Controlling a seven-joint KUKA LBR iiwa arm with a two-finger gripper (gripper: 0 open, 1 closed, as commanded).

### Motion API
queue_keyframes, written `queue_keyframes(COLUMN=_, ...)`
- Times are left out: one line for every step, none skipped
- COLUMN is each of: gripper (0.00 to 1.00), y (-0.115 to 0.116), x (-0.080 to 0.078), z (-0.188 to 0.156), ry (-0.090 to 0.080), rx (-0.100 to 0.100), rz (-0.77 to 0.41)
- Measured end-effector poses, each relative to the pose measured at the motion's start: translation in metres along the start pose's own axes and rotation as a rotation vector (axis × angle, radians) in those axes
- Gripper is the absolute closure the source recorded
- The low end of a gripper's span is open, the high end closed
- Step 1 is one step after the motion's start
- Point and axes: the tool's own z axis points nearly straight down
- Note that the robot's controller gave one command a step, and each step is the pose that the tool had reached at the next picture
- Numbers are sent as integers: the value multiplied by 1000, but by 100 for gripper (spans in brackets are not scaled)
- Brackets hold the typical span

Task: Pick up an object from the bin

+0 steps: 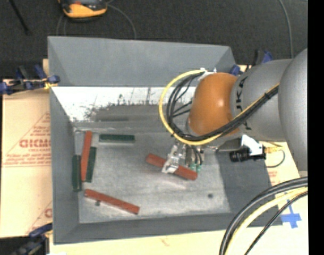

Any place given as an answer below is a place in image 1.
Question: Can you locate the black cylinder on white bracket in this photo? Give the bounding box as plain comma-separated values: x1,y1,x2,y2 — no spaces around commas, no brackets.
229,134,280,163

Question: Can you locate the dark green flat block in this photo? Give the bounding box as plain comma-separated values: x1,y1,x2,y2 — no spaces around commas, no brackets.
99,133,135,143
85,146,97,183
72,155,82,192

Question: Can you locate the grey metal bin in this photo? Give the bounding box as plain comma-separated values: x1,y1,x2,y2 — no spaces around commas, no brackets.
47,36,283,244

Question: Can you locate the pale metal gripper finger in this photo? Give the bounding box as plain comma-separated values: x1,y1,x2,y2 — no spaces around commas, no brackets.
161,163,178,174
165,152,178,165

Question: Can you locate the red-brown block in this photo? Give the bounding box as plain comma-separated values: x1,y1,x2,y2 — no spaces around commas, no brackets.
83,189,141,215
80,130,93,182
145,153,199,181

